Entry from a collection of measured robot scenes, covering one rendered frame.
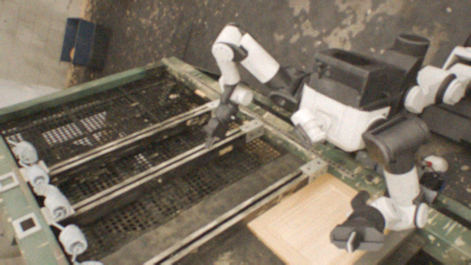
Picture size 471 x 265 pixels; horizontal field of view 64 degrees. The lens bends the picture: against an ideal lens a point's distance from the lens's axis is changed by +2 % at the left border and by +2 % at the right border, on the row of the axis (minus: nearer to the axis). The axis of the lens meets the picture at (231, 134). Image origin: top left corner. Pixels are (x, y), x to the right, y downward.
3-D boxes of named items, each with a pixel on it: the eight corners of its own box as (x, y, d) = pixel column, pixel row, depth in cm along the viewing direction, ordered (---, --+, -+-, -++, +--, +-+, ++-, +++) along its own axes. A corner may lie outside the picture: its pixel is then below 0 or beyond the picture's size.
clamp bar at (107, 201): (266, 135, 197) (268, 96, 183) (29, 258, 137) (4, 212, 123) (253, 127, 203) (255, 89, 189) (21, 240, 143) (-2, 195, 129)
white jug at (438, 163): (452, 162, 216) (442, 160, 201) (442, 177, 218) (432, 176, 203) (434, 154, 222) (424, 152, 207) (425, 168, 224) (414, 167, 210)
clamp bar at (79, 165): (231, 112, 216) (230, 76, 202) (8, 210, 156) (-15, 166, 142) (220, 106, 222) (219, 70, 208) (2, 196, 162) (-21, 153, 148)
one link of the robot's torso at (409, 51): (405, 32, 144) (380, 37, 134) (438, 40, 136) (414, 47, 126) (383, 97, 158) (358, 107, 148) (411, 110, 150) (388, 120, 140)
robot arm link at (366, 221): (387, 261, 85) (394, 243, 95) (380, 219, 85) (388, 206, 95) (332, 258, 91) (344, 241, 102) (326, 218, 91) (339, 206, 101)
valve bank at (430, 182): (467, 179, 161) (452, 178, 144) (449, 207, 164) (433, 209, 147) (365, 128, 193) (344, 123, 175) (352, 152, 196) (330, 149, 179)
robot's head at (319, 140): (316, 113, 118) (299, 121, 115) (333, 135, 116) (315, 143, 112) (307, 123, 124) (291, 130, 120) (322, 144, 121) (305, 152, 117)
